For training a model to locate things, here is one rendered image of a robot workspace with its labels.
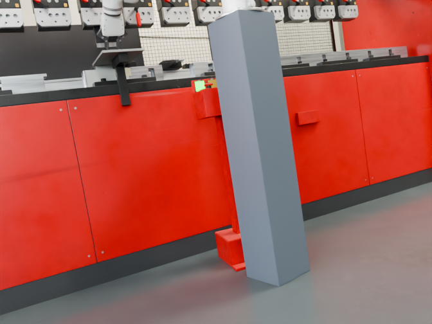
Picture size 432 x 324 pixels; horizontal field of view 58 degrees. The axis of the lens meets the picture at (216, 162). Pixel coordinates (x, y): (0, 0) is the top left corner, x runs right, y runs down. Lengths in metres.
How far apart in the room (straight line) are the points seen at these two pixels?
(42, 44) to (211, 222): 1.39
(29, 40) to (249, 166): 1.57
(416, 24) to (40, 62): 2.50
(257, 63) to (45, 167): 0.98
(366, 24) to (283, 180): 2.25
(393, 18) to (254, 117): 2.13
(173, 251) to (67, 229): 0.51
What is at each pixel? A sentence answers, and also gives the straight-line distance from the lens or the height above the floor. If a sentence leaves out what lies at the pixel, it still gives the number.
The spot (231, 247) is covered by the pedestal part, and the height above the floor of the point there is 0.09.
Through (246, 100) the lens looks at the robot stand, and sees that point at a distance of 1.42.
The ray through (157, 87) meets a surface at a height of 0.84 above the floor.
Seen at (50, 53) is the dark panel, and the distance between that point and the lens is 2.53.
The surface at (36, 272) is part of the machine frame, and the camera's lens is 1.87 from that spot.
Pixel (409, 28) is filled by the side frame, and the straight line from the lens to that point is 3.28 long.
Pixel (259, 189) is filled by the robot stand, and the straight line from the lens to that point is 1.44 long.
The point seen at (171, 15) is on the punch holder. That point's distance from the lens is 2.15.
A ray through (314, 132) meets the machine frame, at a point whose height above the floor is 0.49.
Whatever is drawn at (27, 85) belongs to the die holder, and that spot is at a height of 0.92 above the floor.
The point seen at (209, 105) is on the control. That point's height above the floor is 0.71.
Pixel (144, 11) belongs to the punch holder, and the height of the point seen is 1.23.
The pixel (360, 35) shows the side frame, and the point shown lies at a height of 1.17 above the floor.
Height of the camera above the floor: 0.61
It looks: 5 degrees down
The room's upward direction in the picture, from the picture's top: 9 degrees counter-clockwise
